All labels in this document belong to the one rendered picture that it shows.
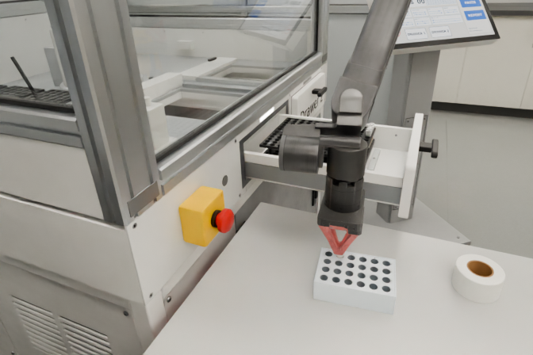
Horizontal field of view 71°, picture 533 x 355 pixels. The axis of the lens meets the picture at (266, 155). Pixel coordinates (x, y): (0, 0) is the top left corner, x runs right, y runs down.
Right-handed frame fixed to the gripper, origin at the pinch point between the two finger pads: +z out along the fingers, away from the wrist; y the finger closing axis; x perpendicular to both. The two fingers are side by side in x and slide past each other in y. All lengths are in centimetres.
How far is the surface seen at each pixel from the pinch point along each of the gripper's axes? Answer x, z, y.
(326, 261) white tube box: -1.8, 2.4, 1.3
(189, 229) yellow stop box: -23.0, -5.5, 8.3
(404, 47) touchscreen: 11, -16, -102
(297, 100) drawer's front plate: -17.4, -10.7, -45.0
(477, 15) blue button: 39, -24, -129
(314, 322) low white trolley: -2.0, 5.4, 11.3
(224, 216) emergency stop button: -17.7, -7.5, 6.2
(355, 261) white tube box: 3.0, 1.6, 0.8
